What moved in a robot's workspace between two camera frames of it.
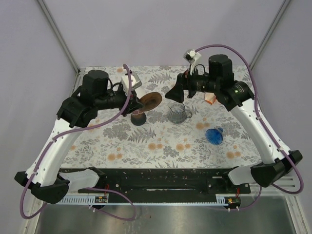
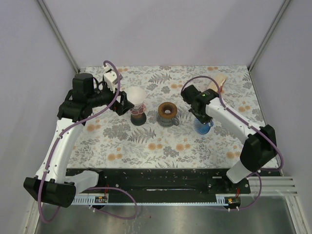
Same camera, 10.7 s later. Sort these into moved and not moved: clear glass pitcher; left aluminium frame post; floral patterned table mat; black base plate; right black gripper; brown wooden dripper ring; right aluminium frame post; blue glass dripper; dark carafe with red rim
Moved: clear glass pitcher; right black gripper; brown wooden dripper ring; blue glass dripper
Not moved: left aluminium frame post; floral patterned table mat; black base plate; right aluminium frame post; dark carafe with red rim
